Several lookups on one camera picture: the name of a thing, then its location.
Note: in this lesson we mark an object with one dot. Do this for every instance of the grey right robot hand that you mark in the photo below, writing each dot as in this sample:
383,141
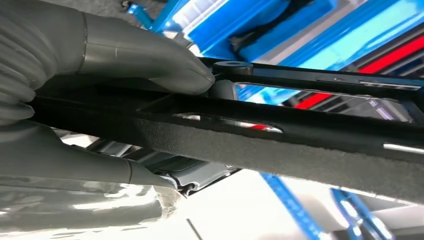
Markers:
66,185

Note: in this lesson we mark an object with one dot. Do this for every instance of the blue metal shelf rack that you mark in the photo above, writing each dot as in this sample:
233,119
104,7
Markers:
232,23

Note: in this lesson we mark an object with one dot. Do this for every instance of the red barrier belt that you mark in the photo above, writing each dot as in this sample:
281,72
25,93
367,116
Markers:
391,56

